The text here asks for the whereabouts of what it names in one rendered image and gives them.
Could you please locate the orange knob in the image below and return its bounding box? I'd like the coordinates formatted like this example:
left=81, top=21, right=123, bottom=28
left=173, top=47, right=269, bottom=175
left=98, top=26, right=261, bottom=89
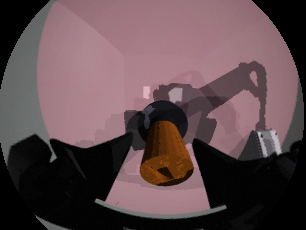
left=140, top=120, right=194, bottom=187

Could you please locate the dark round pedestal with short shaft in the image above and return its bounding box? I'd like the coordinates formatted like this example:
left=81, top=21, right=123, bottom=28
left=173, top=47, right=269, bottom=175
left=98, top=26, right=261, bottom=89
left=137, top=100, right=188, bottom=143

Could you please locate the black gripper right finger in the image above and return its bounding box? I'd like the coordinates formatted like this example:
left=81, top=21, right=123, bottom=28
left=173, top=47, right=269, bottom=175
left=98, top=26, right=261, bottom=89
left=192, top=138, right=274, bottom=209

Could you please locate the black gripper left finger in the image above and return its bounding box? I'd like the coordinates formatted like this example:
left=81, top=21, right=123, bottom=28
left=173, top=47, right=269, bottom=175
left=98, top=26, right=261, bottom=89
left=49, top=132, right=133, bottom=201

